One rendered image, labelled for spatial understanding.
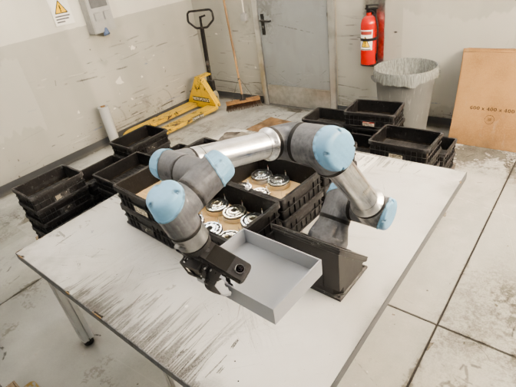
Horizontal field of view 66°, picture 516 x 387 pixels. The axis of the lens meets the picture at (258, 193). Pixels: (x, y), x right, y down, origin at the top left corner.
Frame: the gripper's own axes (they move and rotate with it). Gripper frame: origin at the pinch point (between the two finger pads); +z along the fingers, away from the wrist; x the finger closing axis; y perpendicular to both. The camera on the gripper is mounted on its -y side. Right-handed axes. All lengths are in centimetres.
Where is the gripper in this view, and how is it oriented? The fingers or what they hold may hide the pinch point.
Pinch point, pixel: (231, 290)
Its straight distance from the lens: 101.6
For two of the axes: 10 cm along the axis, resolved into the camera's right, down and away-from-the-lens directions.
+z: 2.9, 6.7, 6.8
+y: -8.1, -2.1, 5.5
